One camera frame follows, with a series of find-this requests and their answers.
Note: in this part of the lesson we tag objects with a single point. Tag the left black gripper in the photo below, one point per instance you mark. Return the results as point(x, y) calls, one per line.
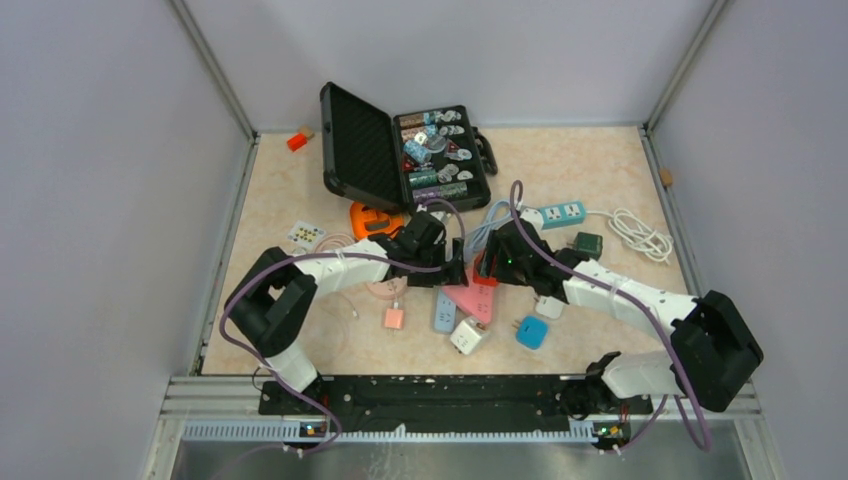
point(448, 274)

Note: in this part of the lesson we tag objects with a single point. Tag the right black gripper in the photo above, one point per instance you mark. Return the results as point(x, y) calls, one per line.
point(493, 248)

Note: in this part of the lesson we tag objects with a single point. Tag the red cube plug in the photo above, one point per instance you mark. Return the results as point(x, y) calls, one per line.
point(479, 278)

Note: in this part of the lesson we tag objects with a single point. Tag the pink triangular power socket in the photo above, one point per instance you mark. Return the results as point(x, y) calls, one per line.
point(475, 299)

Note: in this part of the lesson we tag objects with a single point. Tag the light blue power strip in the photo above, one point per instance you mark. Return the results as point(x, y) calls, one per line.
point(444, 319)

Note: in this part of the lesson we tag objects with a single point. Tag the round pink power socket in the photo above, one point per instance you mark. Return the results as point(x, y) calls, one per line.
point(389, 290)

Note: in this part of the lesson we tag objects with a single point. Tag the white cartoon plug adapter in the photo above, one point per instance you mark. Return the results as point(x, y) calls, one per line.
point(468, 334)

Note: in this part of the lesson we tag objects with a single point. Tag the white charger plug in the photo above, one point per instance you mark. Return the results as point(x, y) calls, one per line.
point(549, 307)

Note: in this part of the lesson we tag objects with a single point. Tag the small salmon charger plug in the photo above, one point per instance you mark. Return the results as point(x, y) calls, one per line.
point(394, 318)

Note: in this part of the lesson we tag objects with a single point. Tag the blue charger plug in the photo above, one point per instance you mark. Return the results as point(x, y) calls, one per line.
point(530, 332)

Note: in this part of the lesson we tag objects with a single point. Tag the dark green cube plug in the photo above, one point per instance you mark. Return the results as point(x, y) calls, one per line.
point(589, 244)

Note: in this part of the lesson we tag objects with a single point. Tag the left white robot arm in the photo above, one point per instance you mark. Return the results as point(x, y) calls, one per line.
point(271, 302)

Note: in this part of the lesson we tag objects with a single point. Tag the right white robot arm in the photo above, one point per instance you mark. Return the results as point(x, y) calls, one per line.
point(708, 350)

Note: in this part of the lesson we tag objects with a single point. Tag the orange tape dispenser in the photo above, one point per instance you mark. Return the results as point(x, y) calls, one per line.
point(366, 221)

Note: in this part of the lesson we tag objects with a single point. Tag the open black carrying case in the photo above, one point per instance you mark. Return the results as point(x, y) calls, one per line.
point(395, 162)

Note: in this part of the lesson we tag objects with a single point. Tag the white multi-hole adapter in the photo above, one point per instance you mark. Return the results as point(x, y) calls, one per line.
point(305, 235)

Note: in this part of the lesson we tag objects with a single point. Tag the red small block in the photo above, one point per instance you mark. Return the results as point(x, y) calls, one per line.
point(297, 141)

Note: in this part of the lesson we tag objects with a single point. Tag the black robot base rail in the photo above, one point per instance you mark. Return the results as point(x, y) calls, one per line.
point(454, 403)

